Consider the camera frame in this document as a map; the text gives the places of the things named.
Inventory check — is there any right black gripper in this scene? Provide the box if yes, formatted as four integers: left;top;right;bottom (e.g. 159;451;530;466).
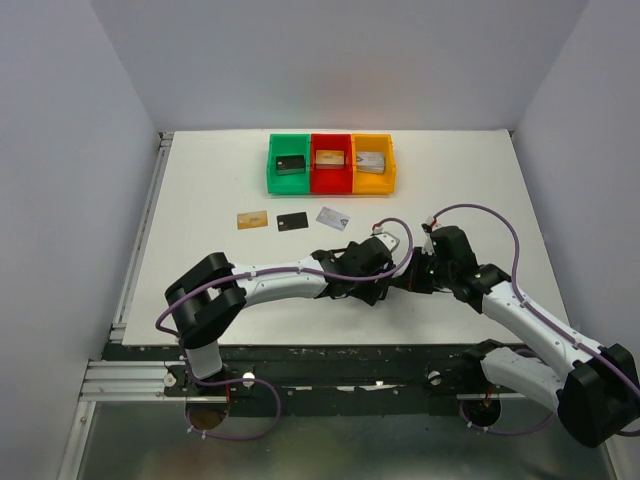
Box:
396;246;455;294

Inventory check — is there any silver credit card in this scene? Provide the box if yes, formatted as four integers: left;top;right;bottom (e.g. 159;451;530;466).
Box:
316;207;350;231

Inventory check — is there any black credit card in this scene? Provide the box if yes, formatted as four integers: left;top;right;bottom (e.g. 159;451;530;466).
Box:
276;212;309;232

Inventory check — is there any gold VIP card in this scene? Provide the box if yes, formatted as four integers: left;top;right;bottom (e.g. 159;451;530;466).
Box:
236;210;269;230

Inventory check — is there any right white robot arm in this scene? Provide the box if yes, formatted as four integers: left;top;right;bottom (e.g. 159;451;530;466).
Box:
393;226;639;448

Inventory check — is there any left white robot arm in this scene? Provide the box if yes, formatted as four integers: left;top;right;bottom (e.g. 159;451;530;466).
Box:
165;233;399;395

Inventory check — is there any silver card in orange bin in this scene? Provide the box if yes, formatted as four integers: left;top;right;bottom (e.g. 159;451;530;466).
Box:
356;151;386;175

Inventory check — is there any gold card in red bin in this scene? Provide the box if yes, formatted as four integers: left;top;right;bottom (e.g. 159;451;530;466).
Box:
314;150;345;169

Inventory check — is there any black card in green bin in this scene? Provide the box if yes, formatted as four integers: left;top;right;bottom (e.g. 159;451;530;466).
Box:
275;155;307;176

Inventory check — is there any orange plastic bin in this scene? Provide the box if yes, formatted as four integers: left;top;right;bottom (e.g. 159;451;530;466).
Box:
352;133;396;195

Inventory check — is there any red plastic bin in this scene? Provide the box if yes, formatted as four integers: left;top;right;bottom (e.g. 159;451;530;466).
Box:
310;133;353;195

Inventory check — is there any green plastic bin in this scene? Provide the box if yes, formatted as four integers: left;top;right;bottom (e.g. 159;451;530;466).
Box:
266;134;311;195

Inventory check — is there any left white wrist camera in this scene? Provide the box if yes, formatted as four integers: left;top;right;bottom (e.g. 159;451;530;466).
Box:
372;226;401;254

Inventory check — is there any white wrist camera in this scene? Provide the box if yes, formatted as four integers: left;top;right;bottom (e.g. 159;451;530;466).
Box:
421;217;440;255
372;226;401;254

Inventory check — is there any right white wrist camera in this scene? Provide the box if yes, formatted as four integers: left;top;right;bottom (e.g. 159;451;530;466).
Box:
421;217;440;255

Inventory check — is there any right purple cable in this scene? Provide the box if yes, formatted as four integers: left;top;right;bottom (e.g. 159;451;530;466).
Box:
422;203;640;436

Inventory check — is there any purple cable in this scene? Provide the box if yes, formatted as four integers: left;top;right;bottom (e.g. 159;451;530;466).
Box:
422;203;640;436
154;217;414;441

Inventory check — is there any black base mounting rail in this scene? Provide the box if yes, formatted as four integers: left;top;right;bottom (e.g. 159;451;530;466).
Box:
81;342;521;418

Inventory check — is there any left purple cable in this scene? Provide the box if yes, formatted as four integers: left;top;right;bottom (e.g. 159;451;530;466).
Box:
154;217;414;441

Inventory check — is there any aluminium frame rail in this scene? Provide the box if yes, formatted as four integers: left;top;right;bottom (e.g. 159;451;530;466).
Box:
56;131;175;479

